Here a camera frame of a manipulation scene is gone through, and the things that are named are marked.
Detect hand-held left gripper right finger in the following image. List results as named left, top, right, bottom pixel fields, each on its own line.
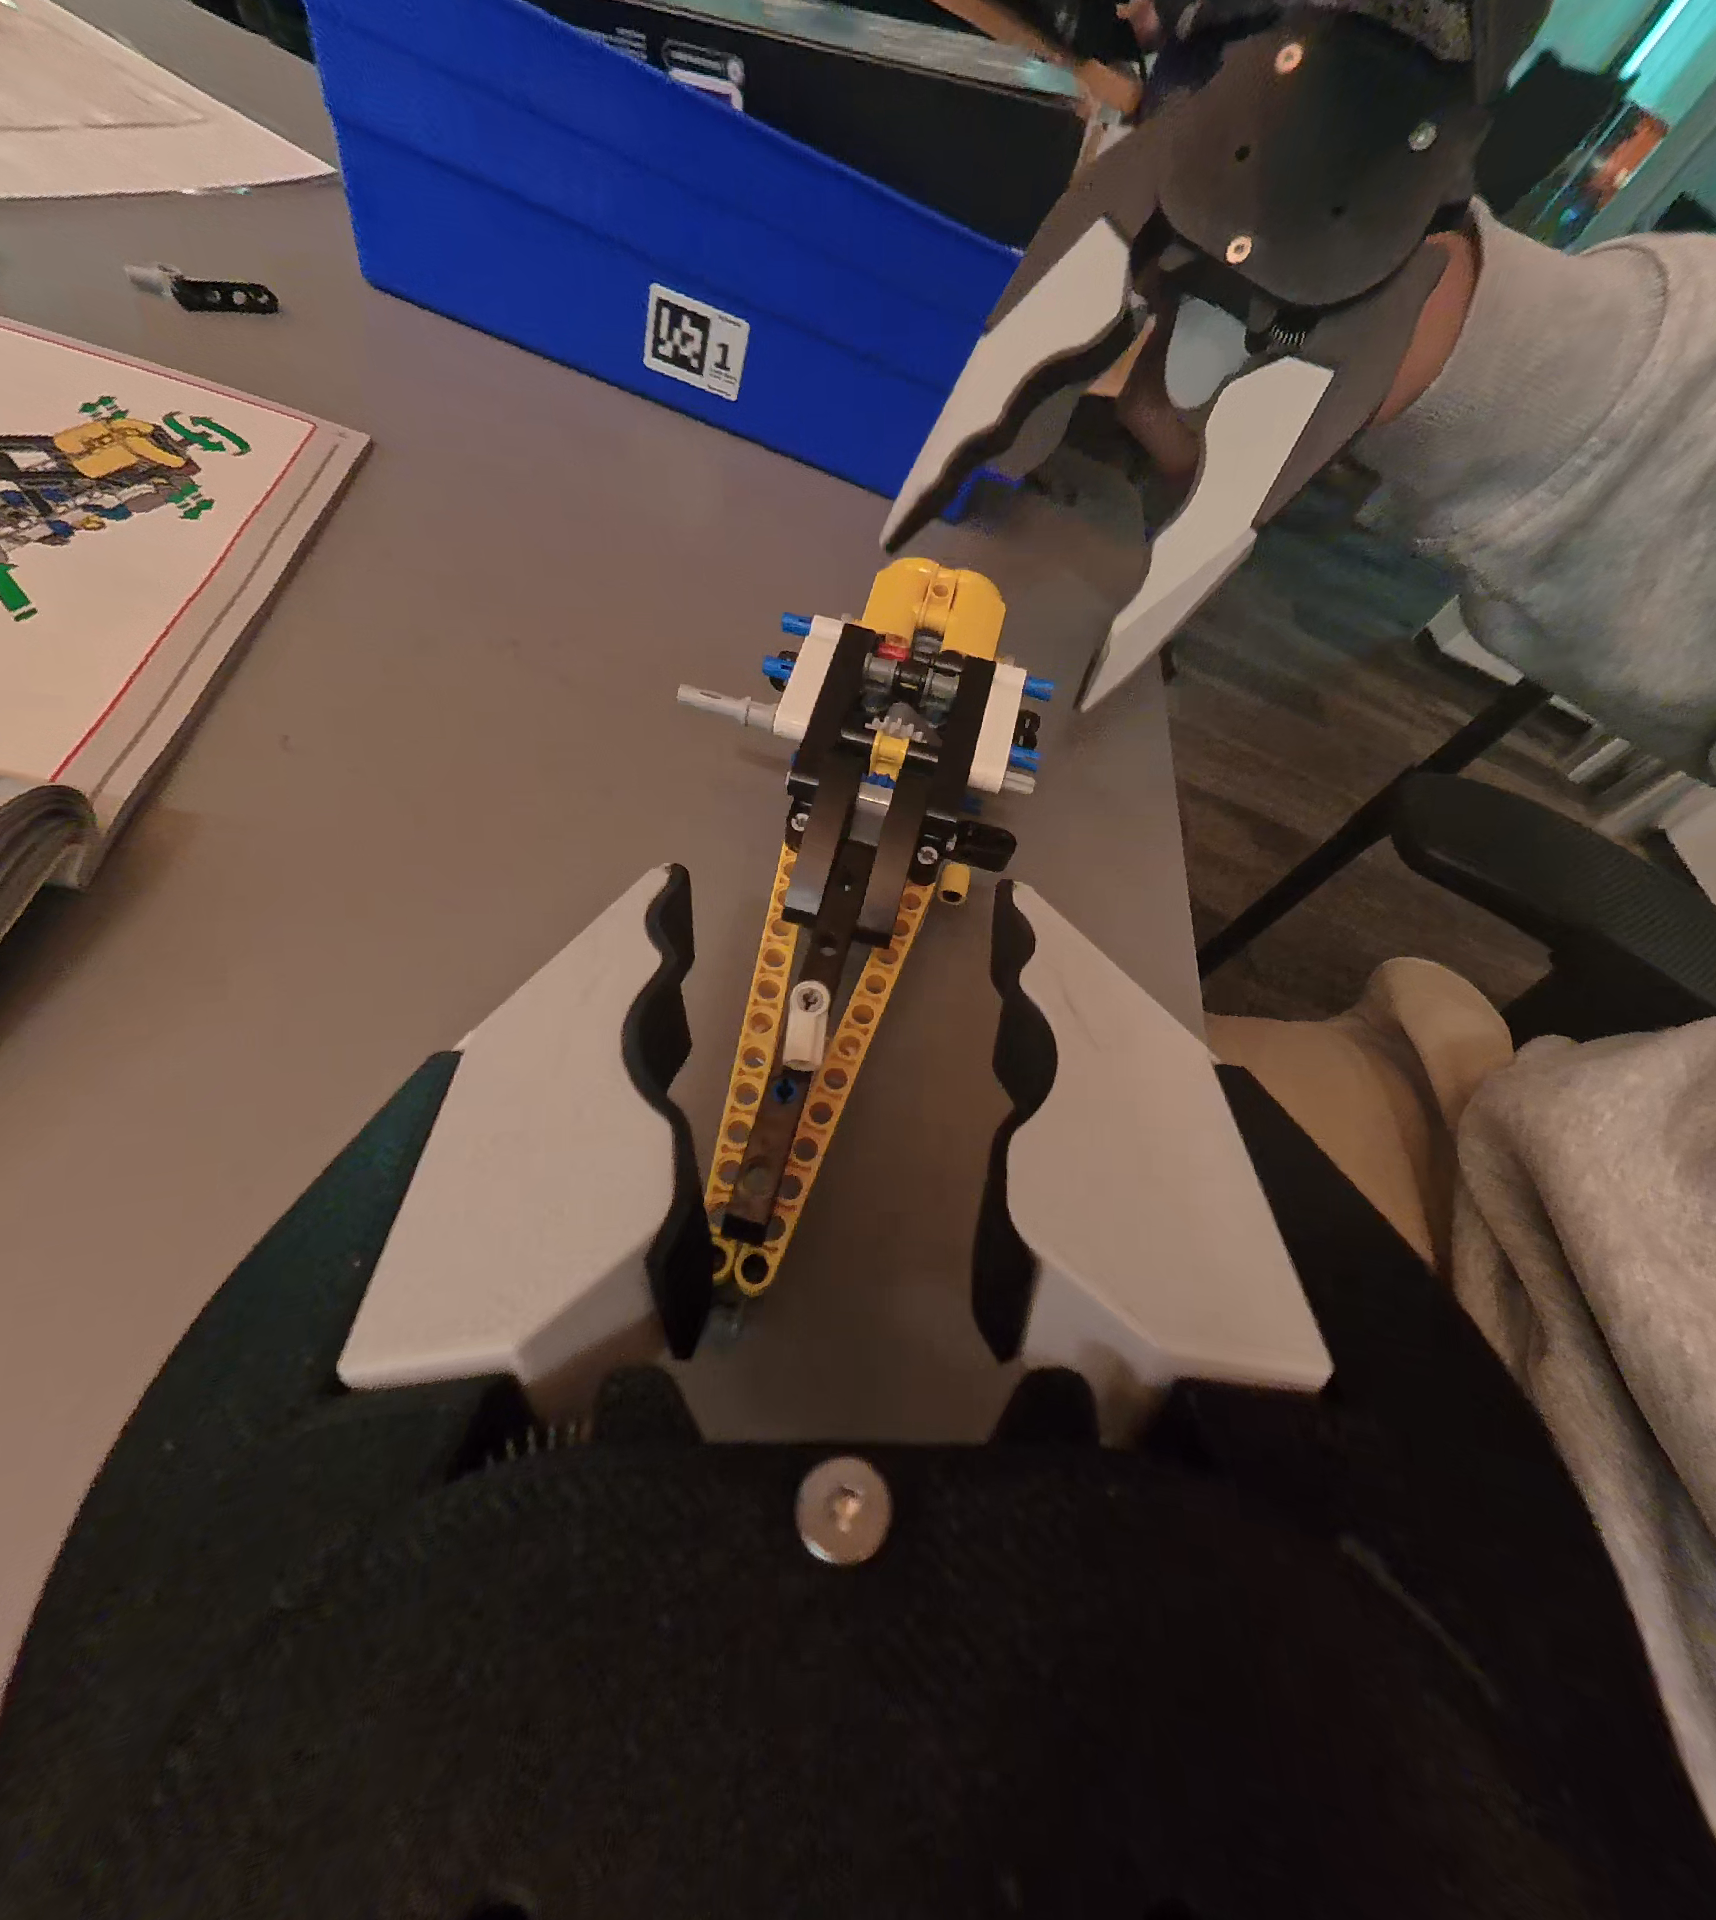
left=968, top=875, right=1337, bottom=1427

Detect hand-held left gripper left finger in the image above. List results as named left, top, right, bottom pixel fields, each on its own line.
left=336, top=862, right=721, bottom=1421

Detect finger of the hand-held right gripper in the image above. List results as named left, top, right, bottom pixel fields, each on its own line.
left=879, top=132, right=1171, bottom=553
left=1079, top=236, right=1455, bottom=713

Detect yellow and black lego model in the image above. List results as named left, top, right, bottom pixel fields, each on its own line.
left=677, top=557, right=1061, bottom=1302

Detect lego instruction booklet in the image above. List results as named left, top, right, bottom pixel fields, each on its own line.
left=0, top=288, right=374, bottom=1111

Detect person's right forearm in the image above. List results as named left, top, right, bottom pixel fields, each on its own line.
left=1361, top=201, right=1716, bottom=841

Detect person's right hand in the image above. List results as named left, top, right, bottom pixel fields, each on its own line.
left=1382, top=224, right=1494, bottom=429

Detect person's beige trouser legs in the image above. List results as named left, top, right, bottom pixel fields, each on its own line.
left=1209, top=955, right=1524, bottom=1266

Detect white printed tag sticker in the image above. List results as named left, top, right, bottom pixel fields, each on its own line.
left=642, top=282, right=754, bottom=402

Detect blue plastic bin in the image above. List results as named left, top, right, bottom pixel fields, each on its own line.
left=303, top=0, right=1147, bottom=519

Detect black office chair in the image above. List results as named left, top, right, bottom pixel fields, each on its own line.
left=1194, top=629, right=1716, bottom=1052

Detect person's grey sweatshirt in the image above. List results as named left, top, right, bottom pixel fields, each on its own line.
left=1448, top=1002, right=1716, bottom=1920

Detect white paper sheet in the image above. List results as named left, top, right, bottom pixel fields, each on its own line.
left=0, top=0, right=340, bottom=203

